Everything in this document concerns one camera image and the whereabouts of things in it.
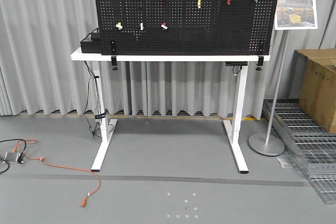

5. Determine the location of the desk height control panel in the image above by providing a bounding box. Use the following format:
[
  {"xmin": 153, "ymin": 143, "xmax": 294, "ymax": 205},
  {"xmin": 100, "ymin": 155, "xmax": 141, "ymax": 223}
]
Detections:
[{"xmin": 225, "ymin": 61, "xmax": 248, "ymax": 67}]

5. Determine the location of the white standing desk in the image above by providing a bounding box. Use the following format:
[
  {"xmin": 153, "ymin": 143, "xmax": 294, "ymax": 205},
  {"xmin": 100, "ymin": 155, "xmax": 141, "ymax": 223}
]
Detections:
[{"xmin": 70, "ymin": 48, "xmax": 270, "ymax": 174}]

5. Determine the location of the black perforated pegboard panel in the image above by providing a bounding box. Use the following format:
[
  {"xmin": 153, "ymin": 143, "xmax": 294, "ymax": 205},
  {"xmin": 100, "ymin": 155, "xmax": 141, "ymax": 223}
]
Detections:
[{"xmin": 96, "ymin": 0, "xmax": 277, "ymax": 55}]

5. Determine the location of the black electronics box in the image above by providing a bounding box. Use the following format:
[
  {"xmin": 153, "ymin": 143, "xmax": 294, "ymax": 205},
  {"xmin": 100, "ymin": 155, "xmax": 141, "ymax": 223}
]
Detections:
[{"xmin": 80, "ymin": 32, "xmax": 102, "ymax": 54}]

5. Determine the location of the grey curtain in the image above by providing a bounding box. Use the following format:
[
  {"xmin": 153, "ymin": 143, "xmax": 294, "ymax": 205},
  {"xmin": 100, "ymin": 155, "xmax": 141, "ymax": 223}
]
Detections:
[{"xmin": 1, "ymin": 0, "xmax": 335, "ymax": 117}]

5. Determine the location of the sign stand with photo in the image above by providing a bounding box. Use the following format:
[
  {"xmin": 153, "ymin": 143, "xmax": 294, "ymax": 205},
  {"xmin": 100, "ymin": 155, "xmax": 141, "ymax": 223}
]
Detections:
[{"xmin": 248, "ymin": 0, "xmax": 319, "ymax": 156}]

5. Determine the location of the brown cardboard box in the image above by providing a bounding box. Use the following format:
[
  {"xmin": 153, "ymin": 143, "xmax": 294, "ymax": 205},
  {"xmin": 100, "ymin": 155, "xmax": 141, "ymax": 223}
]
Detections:
[{"xmin": 296, "ymin": 48, "xmax": 335, "ymax": 133}]

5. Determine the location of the metal grating platform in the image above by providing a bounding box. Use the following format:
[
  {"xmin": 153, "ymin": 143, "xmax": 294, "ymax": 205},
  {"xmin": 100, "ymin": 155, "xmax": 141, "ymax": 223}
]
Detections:
[{"xmin": 272, "ymin": 100, "xmax": 335, "ymax": 205}]

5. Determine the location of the grey power adapter box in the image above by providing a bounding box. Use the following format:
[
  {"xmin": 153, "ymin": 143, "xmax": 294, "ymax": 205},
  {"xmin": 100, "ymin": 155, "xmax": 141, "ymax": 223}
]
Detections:
[{"xmin": 4, "ymin": 152, "xmax": 22, "ymax": 164}]

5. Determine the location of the black cable along desk leg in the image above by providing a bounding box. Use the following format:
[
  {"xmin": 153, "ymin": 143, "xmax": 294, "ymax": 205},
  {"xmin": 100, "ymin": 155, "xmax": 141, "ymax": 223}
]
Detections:
[{"xmin": 82, "ymin": 60, "xmax": 116, "ymax": 139}]

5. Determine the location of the red white lever switch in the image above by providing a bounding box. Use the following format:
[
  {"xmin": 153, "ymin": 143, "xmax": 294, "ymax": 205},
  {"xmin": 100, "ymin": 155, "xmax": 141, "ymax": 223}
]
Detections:
[{"xmin": 161, "ymin": 23, "xmax": 167, "ymax": 30}]

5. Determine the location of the left black clamp bracket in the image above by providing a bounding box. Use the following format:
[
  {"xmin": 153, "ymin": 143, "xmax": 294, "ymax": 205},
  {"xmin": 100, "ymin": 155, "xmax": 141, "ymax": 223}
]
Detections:
[{"xmin": 110, "ymin": 40, "xmax": 118, "ymax": 70}]

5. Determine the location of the black clamp bracket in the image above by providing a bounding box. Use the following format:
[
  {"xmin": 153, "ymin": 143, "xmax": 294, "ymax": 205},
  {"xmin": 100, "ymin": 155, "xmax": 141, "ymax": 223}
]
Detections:
[
  {"xmin": 110, "ymin": 40, "xmax": 118, "ymax": 70},
  {"xmin": 256, "ymin": 40, "xmax": 265, "ymax": 71}
]

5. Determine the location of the cream lever switch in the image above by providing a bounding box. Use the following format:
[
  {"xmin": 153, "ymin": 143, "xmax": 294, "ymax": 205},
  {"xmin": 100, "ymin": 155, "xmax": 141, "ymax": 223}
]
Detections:
[{"xmin": 115, "ymin": 23, "xmax": 123, "ymax": 30}]

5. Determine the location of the right black clamp bracket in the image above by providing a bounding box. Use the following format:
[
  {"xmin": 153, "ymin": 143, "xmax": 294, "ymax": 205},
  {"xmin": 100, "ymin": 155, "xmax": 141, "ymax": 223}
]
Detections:
[{"xmin": 256, "ymin": 40, "xmax": 265, "ymax": 71}]

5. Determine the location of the orange extension cable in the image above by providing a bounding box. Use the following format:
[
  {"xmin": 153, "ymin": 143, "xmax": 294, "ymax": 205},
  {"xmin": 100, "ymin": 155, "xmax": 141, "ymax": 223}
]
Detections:
[{"xmin": 16, "ymin": 139, "xmax": 102, "ymax": 208}]

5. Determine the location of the black cable on floor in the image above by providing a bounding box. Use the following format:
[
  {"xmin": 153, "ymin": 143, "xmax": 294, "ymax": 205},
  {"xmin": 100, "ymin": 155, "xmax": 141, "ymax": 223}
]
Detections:
[{"xmin": 0, "ymin": 139, "xmax": 27, "ymax": 174}]

